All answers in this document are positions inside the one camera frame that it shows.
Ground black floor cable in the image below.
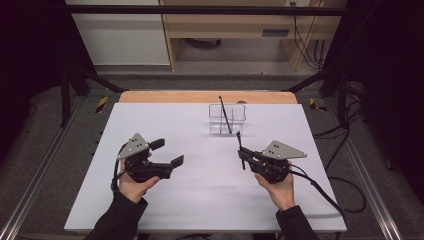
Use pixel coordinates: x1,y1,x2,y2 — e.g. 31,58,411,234
324,128,350,171
312,123,349,138

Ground black frame crossbar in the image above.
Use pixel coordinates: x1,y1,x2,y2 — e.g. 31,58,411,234
66,4,351,17

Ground hand-held gripper cable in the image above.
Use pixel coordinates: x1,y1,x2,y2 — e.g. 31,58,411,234
288,164,367,218
111,143,129,193

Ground white cabinet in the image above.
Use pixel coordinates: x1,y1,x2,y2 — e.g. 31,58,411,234
65,0,171,67

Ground aluminium floor rail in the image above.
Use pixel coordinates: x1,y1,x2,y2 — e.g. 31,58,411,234
0,99,86,240
324,99,404,240

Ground grey desk label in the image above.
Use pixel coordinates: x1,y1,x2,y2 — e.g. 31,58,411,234
261,29,290,37

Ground black frame brace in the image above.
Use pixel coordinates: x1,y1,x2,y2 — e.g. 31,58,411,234
282,64,338,94
68,63,129,94

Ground black frame post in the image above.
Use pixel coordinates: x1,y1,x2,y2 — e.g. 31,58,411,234
59,66,72,128
336,66,349,129

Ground black curtain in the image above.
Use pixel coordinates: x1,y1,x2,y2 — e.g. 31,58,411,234
0,0,98,164
324,0,424,194

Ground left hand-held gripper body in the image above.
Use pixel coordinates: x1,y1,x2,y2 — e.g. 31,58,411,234
116,132,175,184

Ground black hanging cables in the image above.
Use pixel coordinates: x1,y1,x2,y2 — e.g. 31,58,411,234
289,1,326,71

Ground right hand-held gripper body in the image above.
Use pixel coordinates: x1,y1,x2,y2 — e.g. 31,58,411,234
252,140,308,185

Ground person's left hand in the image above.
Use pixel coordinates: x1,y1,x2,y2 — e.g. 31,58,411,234
118,151,161,204

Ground light wooden desk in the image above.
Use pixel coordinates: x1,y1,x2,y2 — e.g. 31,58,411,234
159,0,348,72

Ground white table cover board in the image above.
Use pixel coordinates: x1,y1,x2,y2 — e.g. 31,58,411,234
63,102,348,233

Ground left hand-held gripper cable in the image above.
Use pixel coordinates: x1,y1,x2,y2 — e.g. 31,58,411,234
111,143,129,193

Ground wooden table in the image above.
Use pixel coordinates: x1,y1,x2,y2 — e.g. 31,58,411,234
118,90,298,104

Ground person's right hand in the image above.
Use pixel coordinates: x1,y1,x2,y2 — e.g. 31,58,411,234
254,161,297,212

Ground right hand-held gripper cable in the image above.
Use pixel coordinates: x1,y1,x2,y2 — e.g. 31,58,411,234
288,164,367,218

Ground yellow black tape strip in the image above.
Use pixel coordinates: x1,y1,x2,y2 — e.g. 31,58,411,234
95,96,109,114
308,97,328,113

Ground clear acrylic organizer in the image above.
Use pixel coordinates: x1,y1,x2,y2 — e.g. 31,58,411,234
208,103,247,136

